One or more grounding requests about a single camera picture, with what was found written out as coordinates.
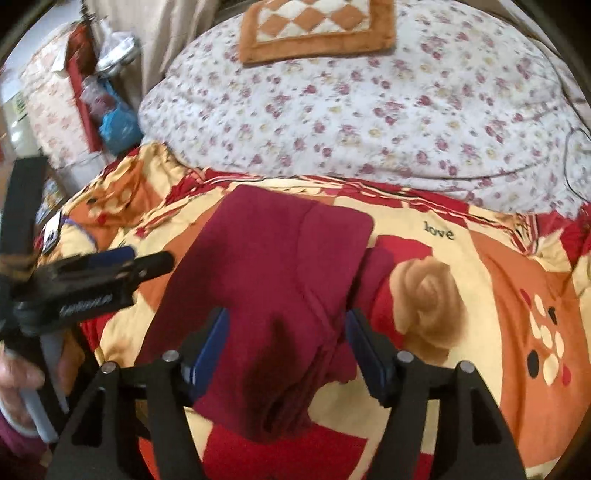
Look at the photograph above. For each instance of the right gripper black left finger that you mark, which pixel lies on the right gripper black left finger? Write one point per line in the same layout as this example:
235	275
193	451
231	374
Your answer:
123	405

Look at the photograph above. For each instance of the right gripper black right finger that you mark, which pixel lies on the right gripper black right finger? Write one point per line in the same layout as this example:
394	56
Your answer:
473	440

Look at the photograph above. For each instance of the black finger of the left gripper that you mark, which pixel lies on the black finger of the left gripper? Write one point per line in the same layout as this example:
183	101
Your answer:
139	270
107	258

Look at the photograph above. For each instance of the dark red garment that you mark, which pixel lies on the dark red garment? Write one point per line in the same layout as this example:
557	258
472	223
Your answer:
287	269

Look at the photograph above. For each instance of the left maroon sleeve forearm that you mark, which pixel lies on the left maroon sleeve forearm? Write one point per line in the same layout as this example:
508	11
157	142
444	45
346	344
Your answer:
21	451

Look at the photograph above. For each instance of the person left hand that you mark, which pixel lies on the person left hand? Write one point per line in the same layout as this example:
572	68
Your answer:
17	374

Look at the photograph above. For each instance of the blue plastic bag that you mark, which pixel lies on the blue plastic bag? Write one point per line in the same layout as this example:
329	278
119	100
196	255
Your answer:
119	129

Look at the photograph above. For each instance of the red orange cream bedsheet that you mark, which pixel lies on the red orange cream bedsheet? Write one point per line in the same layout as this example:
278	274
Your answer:
508	292

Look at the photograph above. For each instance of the floral covered furniture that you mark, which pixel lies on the floral covered furniture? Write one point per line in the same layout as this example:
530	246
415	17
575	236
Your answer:
50	102

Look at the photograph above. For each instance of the clear plastic bag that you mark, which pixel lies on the clear plastic bag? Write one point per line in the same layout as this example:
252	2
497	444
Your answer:
118	50

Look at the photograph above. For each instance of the beige curtain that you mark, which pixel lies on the beige curtain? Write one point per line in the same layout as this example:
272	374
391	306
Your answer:
163	28

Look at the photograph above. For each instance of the brown checkered plush cushion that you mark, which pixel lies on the brown checkered plush cushion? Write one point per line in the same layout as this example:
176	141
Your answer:
283	30

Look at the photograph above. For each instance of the white floral quilt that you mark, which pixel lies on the white floral quilt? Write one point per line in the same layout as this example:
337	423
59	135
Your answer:
465	104

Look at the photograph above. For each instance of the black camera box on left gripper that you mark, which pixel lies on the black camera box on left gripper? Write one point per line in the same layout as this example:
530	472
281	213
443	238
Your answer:
22	202

